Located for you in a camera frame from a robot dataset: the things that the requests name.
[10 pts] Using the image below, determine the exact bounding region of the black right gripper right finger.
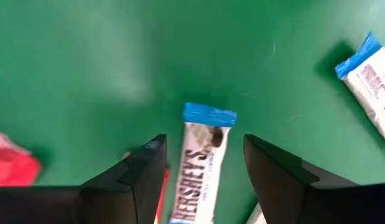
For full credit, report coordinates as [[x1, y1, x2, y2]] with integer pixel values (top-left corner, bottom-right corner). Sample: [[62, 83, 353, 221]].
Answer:
[[243, 134, 385, 224]]

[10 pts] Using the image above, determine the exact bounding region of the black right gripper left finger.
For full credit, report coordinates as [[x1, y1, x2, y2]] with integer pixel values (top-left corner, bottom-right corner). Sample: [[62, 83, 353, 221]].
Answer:
[[0, 134, 168, 224]]

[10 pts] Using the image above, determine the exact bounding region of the white blue Hershey's candy bar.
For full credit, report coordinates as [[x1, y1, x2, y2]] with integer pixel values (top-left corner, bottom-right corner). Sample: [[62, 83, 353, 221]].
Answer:
[[245, 202, 267, 224], [334, 30, 385, 153], [167, 102, 238, 224]]

